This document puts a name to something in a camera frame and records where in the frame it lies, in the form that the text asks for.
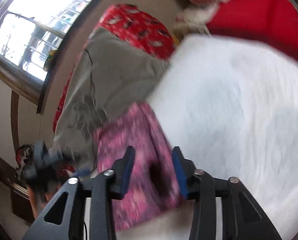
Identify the purple floral shirt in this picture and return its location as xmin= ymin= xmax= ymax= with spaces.
xmin=94 ymin=103 xmax=180 ymax=231

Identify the person's left hand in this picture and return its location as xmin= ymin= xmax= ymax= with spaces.
xmin=27 ymin=186 xmax=54 ymax=219

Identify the white quilted mattress cover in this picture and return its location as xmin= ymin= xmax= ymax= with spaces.
xmin=83 ymin=34 xmax=298 ymax=240

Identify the grey floral pillow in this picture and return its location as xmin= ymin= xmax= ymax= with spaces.
xmin=50 ymin=27 xmax=169 ymax=166

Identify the window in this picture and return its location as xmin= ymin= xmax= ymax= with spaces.
xmin=0 ymin=0 xmax=92 ymax=104

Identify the red patterned quilt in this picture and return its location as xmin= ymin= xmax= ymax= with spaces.
xmin=52 ymin=4 xmax=174 ymax=130

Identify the red blanket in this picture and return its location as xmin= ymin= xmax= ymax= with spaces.
xmin=206 ymin=0 xmax=298 ymax=61

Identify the plastic-wrapped doll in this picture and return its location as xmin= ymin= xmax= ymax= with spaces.
xmin=172 ymin=0 xmax=231 ymax=40

